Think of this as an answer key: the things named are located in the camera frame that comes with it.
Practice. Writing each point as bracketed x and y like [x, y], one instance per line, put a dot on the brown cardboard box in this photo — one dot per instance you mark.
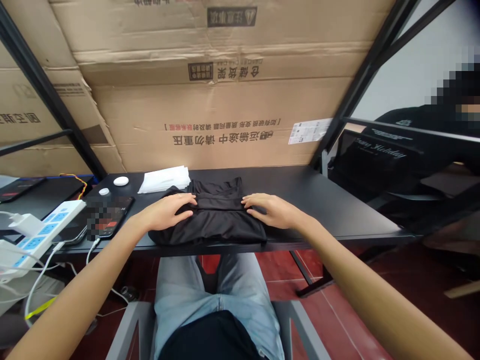
[33, 108]

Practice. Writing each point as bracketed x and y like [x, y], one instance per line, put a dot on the grey chair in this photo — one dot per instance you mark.
[127, 330]

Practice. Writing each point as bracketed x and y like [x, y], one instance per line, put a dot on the light wooden plank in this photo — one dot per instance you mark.
[463, 289]

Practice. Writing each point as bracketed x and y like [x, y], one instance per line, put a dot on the person's right hand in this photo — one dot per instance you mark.
[275, 213]

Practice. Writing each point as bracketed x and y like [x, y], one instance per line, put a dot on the person's legs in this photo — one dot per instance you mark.
[210, 296]

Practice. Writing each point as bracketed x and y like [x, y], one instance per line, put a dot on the white oval earbud case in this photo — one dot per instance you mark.
[121, 181]

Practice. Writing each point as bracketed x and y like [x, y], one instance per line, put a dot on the black smartphone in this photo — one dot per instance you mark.
[120, 212]

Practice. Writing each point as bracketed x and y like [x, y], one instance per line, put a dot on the white charger plug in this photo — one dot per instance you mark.
[21, 224]

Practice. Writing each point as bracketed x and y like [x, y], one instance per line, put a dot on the black mesh chair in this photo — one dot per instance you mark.
[378, 165]

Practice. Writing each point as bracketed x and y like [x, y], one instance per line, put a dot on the person's body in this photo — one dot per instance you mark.
[204, 337]

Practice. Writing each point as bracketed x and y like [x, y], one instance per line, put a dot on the small white round cap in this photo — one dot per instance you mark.
[104, 191]

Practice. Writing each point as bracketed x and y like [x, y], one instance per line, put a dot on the person's left hand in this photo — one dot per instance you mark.
[163, 215]

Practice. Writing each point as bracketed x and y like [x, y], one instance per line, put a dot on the black metal frame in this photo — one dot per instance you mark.
[369, 75]

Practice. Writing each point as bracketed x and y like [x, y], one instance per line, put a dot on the dark smartphone with silver edge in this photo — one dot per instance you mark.
[71, 234]

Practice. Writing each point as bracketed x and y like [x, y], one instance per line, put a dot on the black table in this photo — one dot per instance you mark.
[318, 202]

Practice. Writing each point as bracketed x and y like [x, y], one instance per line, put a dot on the large brown cardboard sheet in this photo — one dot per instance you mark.
[225, 93]

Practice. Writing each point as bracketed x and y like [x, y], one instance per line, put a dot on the black garment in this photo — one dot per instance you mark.
[219, 225]

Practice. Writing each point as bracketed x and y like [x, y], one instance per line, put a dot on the white power strip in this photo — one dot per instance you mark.
[45, 228]

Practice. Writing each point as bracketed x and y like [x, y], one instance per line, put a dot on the black flat device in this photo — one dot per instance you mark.
[18, 187]

